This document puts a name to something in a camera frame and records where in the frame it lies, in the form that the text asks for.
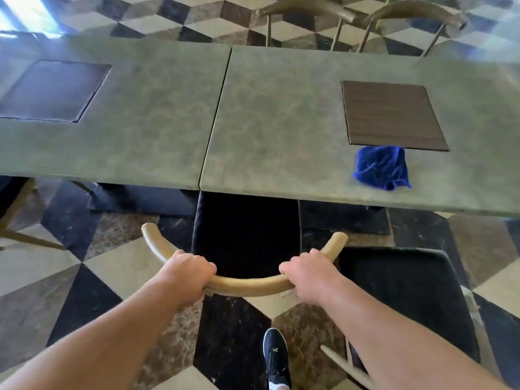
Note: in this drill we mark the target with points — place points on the person's left forearm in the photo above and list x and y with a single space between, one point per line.
101 345

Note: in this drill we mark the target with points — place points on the wooden chair legs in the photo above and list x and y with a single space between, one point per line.
16 223

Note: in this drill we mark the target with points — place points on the blue cleaning cloth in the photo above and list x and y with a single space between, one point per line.
382 168

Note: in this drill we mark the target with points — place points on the person's right forearm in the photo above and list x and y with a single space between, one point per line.
398 345

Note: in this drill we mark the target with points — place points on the person's right fingers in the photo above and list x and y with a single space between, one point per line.
288 270

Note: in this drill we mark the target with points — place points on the wooden curved-back chair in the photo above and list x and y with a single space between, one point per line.
308 6
414 12

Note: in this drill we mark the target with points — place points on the person's right hand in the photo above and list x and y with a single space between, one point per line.
315 278

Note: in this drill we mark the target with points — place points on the person's left fingers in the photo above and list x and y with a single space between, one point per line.
208 272

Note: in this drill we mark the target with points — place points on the black sneaker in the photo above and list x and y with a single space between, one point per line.
276 353

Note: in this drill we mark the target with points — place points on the brown square placemat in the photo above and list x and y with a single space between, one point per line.
392 115
53 91

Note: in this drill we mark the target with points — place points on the black table base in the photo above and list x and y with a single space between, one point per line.
345 219

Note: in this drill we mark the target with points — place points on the wooden chair with black seat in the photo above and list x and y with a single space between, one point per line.
406 296
248 239

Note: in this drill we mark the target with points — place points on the person's left hand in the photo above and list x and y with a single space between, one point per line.
183 276

